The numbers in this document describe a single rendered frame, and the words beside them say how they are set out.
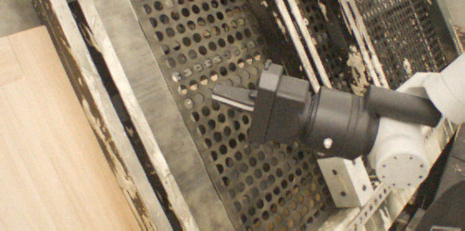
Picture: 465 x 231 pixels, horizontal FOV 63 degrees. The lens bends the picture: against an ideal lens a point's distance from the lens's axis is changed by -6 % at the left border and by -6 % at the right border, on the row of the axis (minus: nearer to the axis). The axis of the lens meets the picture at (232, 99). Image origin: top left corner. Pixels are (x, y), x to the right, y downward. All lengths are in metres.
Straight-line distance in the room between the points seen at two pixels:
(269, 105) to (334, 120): 0.08
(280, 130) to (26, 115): 0.34
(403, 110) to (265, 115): 0.17
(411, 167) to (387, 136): 0.05
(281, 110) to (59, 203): 0.32
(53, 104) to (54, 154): 0.07
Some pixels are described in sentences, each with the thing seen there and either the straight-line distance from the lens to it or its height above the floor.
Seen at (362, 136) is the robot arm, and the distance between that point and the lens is 0.52.
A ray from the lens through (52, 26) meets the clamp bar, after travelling 0.61.
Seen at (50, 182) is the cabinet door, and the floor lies 1.19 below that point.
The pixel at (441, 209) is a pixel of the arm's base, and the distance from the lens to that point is 0.33.
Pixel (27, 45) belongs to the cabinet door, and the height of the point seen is 1.35.
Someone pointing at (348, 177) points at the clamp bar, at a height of 0.98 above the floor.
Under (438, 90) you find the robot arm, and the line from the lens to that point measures 0.52.
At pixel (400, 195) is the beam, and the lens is 1.12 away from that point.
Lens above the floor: 1.54
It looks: 29 degrees down
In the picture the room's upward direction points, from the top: straight up
